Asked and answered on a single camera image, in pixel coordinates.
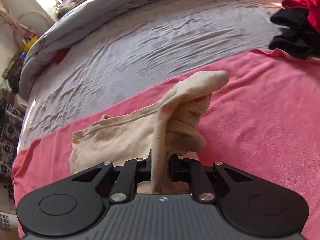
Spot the beige long-sleeve shirt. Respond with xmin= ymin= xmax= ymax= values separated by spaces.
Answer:
xmin=69 ymin=70 xmax=229 ymax=194

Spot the patterned blue white cloth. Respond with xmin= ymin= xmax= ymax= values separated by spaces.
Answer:
xmin=1 ymin=98 xmax=24 ymax=183

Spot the grey patterned bed sheet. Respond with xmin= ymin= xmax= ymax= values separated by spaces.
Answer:
xmin=18 ymin=0 xmax=282 ymax=150

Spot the small red cloth item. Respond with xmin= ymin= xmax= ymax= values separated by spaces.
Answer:
xmin=53 ymin=48 xmax=69 ymax=64

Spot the grey patterned duvet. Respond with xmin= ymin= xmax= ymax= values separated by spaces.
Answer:
xmin=18 ymin=0 xmax=308 ymax=100

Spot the yellow bag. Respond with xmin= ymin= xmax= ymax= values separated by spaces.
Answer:
xmin=23 ymin=36 xmax=39 ymax=52

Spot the black garment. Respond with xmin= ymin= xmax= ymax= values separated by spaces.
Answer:
xmin=268 ymin=8 xmax=319 ymax=60

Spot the pink hula hoop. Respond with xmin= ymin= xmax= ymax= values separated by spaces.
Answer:
xmin=10 ymin=10 xmax=53 ymax=50

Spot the red garment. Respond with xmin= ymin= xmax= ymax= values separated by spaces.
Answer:
xmin=281 ymin=0 xmax=320 ymax=33

